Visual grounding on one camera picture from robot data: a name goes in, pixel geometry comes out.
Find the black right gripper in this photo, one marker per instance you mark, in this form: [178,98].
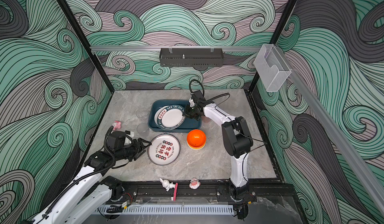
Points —
[186,112]

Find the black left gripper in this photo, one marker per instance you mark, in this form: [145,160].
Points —
[138,148]

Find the green rim white plate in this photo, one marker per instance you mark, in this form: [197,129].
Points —
[170,117]

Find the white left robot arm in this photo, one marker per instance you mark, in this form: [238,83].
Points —
[91,188]

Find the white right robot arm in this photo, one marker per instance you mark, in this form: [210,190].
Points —
[237,139]

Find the dark teal plastic bin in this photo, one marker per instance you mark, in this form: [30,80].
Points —
[187,126]

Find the orange bowl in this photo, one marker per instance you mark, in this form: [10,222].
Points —
[196,139]

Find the pink plush toy figure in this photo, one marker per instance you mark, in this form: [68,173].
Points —
[116,125]

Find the white rabbit figurine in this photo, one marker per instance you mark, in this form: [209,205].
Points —
[167,184]

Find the pink flat stick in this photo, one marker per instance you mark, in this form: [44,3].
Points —
[175,192]

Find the pink white small figurine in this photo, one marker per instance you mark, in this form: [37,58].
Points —
[194,183]

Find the black wall shelf tray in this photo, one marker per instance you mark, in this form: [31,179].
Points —
[196,58]

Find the white slotted cable duct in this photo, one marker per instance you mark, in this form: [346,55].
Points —
[182,209]

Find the black right corner post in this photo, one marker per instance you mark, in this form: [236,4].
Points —
[287,11]

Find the aluminium wall rail back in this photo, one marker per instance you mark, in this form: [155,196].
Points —
[121,48]

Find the aluminium wall rail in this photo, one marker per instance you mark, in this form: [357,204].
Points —
[121,48]
[307,87]

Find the clear acrylic wall box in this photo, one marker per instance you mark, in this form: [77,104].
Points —
[272,67]

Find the aluminium wall rail right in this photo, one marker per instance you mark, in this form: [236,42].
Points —
[307,87]

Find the black corner frame post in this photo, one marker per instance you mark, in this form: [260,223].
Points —
[85,43]

